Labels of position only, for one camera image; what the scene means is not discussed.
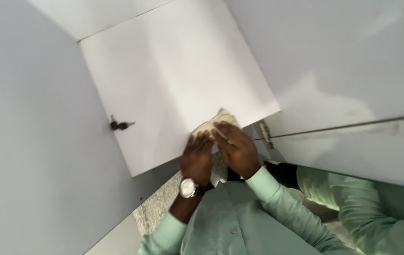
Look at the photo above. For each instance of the person's right hand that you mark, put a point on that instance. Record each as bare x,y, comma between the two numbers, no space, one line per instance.
239,155

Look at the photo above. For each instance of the person's left hand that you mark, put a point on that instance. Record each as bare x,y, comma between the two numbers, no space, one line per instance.
196,161

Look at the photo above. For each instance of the person's left fingers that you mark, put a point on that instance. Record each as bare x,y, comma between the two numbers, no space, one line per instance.
200,140

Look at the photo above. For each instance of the person's right fingers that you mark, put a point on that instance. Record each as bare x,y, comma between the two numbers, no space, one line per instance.
225,133

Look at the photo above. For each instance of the beige cleaning cloth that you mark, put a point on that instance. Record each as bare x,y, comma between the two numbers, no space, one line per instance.
219,118

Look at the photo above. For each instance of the metal cabinet hinge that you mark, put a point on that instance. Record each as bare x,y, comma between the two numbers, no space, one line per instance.
266,134

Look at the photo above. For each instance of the silver wristwatch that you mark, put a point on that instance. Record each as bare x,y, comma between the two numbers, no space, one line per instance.
189,188

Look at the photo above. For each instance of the open white cabinet door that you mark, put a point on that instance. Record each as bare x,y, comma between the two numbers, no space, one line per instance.
173,78

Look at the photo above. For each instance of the black key in lock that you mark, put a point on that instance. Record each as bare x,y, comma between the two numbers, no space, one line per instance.
120,125

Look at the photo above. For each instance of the person's light green shirt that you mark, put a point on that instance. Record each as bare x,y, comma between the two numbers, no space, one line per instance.
230,223

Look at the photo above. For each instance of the glossy white cabinet front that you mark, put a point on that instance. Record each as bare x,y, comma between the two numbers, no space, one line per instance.
336,70

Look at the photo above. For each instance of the white cabinet side panel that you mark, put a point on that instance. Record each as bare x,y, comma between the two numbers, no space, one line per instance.
35,141

